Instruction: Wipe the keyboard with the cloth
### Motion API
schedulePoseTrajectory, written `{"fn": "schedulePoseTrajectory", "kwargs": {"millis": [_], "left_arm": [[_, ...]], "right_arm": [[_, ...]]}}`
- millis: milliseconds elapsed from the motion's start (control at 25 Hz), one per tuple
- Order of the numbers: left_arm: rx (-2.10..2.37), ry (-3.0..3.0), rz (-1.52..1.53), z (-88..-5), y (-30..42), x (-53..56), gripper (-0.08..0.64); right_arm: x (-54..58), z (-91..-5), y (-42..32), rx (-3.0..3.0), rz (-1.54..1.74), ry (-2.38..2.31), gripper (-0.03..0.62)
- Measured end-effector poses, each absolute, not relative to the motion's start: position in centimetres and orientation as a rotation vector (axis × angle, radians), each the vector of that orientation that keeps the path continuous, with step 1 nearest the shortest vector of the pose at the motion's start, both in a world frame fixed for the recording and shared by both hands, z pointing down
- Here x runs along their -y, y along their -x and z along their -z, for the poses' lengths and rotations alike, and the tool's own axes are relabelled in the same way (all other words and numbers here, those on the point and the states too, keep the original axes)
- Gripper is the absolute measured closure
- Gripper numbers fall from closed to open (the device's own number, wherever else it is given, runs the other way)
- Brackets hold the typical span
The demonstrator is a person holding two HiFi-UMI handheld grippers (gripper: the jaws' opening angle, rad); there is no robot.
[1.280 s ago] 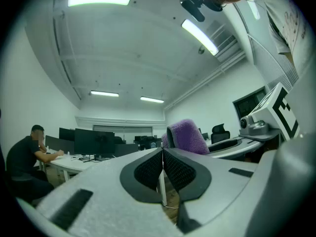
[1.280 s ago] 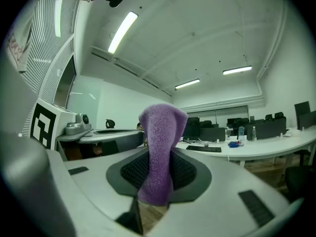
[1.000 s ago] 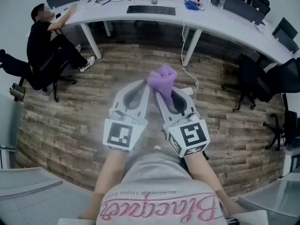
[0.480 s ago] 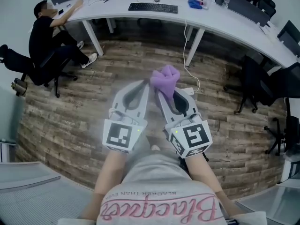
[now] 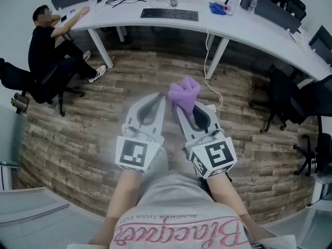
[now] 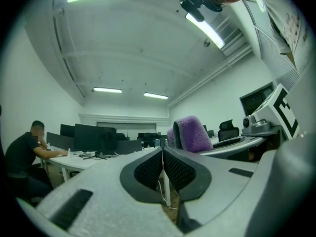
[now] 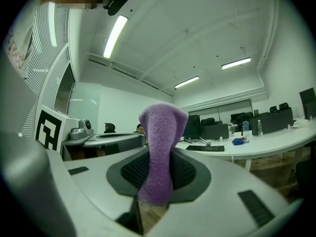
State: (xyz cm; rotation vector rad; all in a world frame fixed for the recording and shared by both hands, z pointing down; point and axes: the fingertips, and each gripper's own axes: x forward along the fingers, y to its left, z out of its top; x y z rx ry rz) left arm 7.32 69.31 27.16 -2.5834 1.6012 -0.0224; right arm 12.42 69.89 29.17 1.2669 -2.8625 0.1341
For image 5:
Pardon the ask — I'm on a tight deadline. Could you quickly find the grey shirt with pink print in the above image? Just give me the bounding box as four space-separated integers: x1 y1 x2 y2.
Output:
88 146 298 249

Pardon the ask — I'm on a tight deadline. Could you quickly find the thick white cable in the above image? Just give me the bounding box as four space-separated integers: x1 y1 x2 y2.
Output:
204 26 224 112

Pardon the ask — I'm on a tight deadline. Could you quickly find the person's left forearm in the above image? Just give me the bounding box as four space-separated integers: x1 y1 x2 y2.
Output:
103 169 144 222

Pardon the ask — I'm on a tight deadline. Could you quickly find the black keyboard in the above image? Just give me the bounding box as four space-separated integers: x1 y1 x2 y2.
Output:
140 8 199 22

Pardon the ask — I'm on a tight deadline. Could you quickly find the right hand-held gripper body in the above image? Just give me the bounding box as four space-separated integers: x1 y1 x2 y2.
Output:
184 128 238 180

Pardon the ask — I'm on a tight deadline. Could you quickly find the black mouse cable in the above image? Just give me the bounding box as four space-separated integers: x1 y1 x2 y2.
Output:
150 0 177 9

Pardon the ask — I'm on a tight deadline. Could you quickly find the blue cloth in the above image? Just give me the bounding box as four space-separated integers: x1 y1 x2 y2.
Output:
209 3 228 17

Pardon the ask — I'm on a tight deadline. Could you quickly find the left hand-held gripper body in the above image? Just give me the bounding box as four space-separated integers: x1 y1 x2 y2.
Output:
115 124 165 174

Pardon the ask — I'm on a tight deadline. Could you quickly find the purple cloth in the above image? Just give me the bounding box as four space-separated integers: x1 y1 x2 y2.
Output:
168 76 202 121

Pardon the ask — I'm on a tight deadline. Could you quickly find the person's right forearm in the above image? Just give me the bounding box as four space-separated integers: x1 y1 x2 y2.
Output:
206 175 264 241

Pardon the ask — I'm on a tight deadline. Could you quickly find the clear water bottle blue lid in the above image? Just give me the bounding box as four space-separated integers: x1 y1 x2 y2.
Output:
225 0 241 17

